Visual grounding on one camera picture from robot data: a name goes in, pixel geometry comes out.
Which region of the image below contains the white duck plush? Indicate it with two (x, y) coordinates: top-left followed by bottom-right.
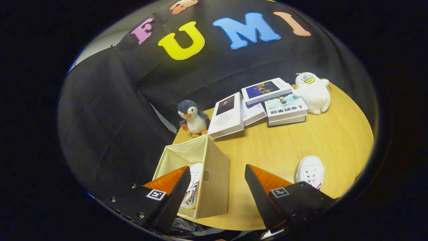
(293, 72), (331, 115)

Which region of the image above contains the thick white book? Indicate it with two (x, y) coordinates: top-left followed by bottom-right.
(267, 115), (307, 128)

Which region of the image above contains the white book teal picture cover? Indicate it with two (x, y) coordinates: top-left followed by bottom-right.
(264, 94), (309, 123)

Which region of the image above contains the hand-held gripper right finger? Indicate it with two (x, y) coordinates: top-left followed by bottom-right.
(244, 164), (338, 234)

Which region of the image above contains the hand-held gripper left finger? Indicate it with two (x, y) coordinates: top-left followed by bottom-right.
(102, 166), (192, 235)

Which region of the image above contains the white canvas shoe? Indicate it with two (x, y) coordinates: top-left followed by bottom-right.
(181, 163), (203, 210)
(295, 155), (325, 191)

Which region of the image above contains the white book dark portrait cover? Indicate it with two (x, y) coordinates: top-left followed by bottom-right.
(207, 92), (245, 139)

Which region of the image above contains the white book blue picture cover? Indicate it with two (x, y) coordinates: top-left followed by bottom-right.
(241, 77), (293, 107)

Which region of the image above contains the thin white book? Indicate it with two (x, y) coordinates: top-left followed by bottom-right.
(242, 100), (267, 127)

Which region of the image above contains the grey white penguin plush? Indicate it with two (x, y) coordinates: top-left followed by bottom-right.
(177, 100), (211, 138)

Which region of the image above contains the beige fabric storage box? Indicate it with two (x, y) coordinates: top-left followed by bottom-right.
(152, 134), (231, 220)

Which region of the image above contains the black backdrop cloth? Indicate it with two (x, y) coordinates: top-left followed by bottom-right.
(57, 0), (378, 201)

